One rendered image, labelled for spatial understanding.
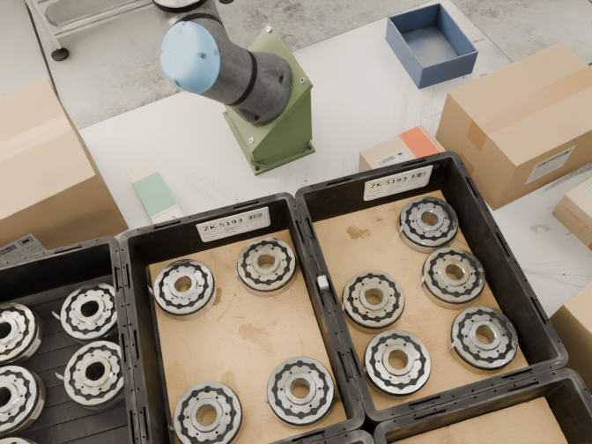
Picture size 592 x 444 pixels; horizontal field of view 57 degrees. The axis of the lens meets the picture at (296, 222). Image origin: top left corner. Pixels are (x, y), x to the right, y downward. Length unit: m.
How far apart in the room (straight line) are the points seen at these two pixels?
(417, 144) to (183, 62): 0.51
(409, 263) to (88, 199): 0.61
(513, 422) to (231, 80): 0.75
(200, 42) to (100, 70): 1.69
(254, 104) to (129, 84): 1.51
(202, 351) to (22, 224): 0.42
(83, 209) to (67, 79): 1.62
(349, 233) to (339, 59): 0.61
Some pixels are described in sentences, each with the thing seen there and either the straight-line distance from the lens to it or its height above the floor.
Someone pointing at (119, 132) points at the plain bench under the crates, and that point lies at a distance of 1.40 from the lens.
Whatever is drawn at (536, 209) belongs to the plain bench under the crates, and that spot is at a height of 0.70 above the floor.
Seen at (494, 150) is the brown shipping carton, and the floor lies 0.84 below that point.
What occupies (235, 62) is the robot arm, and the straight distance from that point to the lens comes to 1.05.
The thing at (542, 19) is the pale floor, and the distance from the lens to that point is 2.87.
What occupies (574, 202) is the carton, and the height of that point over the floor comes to 0.77.
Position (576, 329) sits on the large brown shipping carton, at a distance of 0.95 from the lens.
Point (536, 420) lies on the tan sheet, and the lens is 0.94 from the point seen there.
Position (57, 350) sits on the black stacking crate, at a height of 0.83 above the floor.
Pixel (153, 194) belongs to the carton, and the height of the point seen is 0.76.
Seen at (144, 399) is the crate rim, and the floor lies 0.93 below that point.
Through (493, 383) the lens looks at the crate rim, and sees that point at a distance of 0.82.
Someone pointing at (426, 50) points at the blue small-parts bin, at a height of 0.70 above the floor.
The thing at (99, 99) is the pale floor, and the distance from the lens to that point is 2.55.
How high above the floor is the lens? 1.69
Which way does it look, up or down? 59 degrees down
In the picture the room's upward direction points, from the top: 5 degrees counter-clockwise
